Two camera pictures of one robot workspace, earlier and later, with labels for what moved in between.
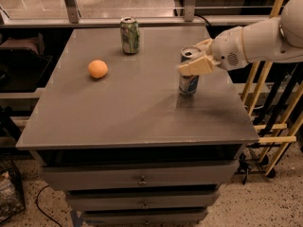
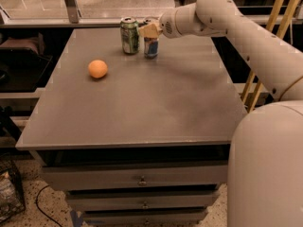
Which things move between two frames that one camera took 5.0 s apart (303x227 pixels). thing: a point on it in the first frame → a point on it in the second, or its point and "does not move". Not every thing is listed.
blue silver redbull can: x=188 y=83 → x=151 y=47
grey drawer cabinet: x=116 y=134 does not move
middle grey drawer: x=143 y=200 does not move
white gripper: x=226 y=49 → x=167 y=24
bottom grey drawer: x=144 y=218 does not move
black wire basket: x=12 y=203 does not move
